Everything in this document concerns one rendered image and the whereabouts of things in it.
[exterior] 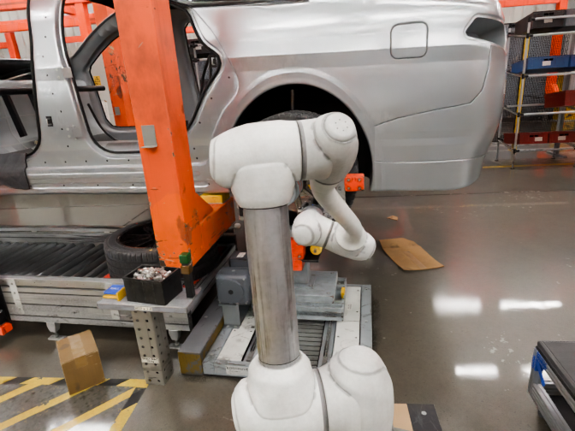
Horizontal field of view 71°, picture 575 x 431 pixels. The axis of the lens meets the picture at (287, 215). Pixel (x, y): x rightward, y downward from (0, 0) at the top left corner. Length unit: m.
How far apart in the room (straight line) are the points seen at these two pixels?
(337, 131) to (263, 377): 0.57
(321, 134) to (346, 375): 0.55
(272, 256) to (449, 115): 1.46
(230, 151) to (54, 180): 2.14
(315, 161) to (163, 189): 1.11
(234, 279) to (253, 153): 1.33
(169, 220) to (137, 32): 0.78
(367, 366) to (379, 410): 0.11
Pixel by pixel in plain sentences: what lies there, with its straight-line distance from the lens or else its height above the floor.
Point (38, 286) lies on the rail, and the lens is 2.64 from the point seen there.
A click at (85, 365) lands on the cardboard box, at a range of 2.21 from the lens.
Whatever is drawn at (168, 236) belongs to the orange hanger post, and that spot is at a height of 0.68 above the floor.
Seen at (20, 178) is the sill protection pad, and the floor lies 0.86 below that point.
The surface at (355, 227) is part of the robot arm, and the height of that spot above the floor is 0.88.
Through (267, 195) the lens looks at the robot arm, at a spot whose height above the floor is 1.10.
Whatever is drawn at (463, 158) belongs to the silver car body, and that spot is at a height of 0.91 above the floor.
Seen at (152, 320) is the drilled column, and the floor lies 0.35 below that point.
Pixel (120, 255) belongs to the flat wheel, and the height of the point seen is 0.49.
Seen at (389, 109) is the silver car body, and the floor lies 1.16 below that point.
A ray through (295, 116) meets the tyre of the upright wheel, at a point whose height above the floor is 1.16.
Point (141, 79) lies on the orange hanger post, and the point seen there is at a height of 1.37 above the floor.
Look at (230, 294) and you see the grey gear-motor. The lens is 2.11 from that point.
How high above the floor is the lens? 1.31
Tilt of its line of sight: 18 degrees down
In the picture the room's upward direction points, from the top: 4 degrees counter-clockwise
